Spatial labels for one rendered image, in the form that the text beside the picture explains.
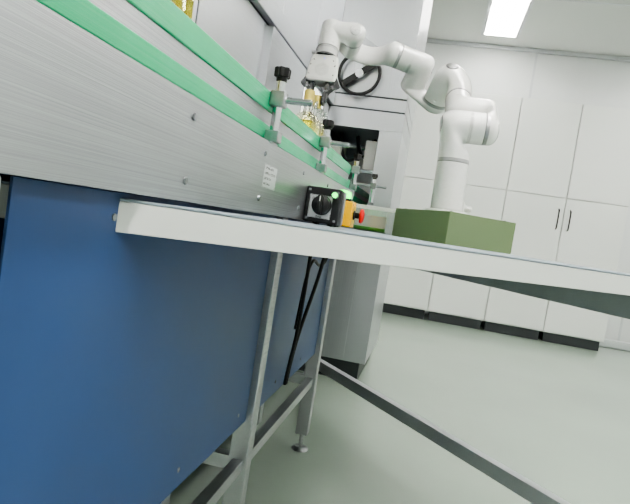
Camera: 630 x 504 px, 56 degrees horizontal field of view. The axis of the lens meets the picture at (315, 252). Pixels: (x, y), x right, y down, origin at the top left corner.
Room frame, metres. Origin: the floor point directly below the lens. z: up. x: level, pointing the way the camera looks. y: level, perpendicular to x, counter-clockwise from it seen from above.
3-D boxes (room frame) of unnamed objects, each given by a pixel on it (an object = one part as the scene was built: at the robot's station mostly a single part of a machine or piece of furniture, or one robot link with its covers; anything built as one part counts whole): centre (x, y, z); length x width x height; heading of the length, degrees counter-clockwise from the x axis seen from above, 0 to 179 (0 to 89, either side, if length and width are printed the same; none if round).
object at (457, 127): (1.82, -0.38, 1.07); 0.13 x 0.10 x 0.16; 83
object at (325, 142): (1.49, -0.01, 0.94); 0.07 x 0.04 x 0.13; 79
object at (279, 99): (1.04, 0.08, 0.94); 0.07 x 0.04 x 0.13; 79
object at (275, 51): (2.28, 0.16, 1.15); 0.90 x 0.03 x 0.34; 169
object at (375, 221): (2.19, -0.16, 0.79); 0.27 x 0.17 x 0.08; 79
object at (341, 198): (1.38, -0.01, 0.79); 0.08 x 0.08 x 0.08; 79
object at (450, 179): (1.83, -0.38, 0.92); 0.16 x 0.13 x 0.15; 124
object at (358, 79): (2.92, -0.08, 1.49); 0.21 x 0.05 x 0.21; 79
